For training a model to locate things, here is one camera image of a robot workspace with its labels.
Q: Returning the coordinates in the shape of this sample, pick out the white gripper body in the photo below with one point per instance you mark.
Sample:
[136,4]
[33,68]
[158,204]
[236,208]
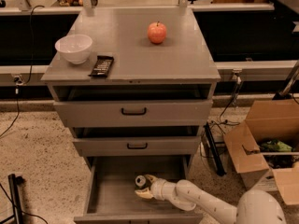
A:
[159,188]

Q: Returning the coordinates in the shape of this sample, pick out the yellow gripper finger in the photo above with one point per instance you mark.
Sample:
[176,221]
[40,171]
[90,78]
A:
[151,178]
[144,193]

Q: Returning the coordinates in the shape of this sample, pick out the green soda can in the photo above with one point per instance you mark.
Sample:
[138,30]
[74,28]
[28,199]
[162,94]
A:
[140,182]

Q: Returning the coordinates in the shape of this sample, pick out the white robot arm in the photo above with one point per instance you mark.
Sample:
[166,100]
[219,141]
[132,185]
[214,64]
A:
[254,207]

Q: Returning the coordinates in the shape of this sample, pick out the bottom grey drawer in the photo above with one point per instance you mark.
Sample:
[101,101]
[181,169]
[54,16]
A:
[111,195]

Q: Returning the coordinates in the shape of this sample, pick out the grey drawer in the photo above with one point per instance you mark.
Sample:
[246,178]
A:
[111,195]
[137,146]
[133,106]

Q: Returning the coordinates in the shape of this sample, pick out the middle grey drawer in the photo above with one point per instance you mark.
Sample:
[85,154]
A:
[137,146]

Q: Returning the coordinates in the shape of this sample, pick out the grey drawer cabinet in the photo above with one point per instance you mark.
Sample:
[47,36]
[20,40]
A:
[121,33]

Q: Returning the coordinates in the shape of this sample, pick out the top grey drawer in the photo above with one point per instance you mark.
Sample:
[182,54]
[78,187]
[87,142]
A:
[133,106]

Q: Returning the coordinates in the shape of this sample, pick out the black bar beside cabinet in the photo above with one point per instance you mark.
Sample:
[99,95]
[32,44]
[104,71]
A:
[215,154]

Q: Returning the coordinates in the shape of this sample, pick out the cardboard box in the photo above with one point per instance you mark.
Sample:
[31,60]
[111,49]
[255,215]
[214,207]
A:
[266,121]

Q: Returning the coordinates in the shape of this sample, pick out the green bag in box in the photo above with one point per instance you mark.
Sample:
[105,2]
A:
[275,146]

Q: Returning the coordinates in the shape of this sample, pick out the black snack bar wrapper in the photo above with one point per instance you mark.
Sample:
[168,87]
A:
[102,66]

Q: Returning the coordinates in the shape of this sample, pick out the black stand on floor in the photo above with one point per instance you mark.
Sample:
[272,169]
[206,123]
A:
[14,198]

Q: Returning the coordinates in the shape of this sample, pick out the red apple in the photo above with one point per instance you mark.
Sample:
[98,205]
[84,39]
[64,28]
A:
[156,32]

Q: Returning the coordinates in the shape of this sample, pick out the white bowl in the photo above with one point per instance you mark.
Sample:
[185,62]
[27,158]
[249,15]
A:
[75,49]

